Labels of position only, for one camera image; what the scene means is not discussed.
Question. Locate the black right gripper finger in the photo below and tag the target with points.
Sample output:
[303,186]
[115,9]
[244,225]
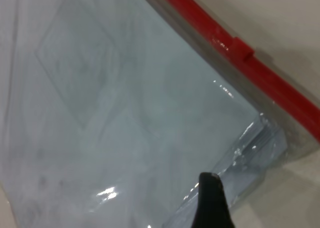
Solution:
[212,205]

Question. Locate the transparent zip bag red zipper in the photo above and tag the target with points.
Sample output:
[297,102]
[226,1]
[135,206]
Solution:
[140,113]

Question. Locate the red zipper slider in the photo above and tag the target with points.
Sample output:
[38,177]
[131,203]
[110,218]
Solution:
[242,48]

